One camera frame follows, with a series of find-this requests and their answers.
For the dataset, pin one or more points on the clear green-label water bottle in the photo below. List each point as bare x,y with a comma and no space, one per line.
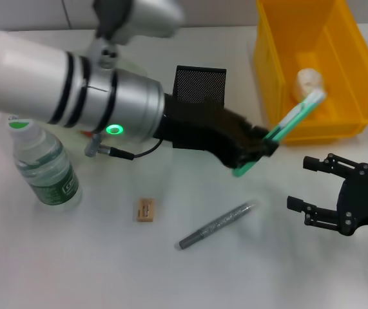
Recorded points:
42,167

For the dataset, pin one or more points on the green glass fruit plate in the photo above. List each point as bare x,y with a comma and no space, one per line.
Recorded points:
74,147

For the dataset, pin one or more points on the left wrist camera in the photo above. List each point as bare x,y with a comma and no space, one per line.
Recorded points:
138,16

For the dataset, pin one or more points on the white paper ball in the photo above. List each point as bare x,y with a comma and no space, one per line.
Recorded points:
306,83

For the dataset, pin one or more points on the green utility knife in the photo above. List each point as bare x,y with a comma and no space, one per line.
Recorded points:
296,119

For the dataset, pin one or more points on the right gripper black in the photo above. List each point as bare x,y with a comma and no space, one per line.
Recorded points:
364,202

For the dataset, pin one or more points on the tan eraser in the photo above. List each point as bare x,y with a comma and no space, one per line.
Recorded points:
145,209

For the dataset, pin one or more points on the black mesh pen holder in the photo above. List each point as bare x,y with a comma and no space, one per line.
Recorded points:
199,83

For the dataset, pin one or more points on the yellow plastic bin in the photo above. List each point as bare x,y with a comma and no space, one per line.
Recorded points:
348,48

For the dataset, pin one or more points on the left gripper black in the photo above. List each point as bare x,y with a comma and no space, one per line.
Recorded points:
203,128

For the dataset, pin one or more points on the grey marker pen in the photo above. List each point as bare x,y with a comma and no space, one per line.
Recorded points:
216,225

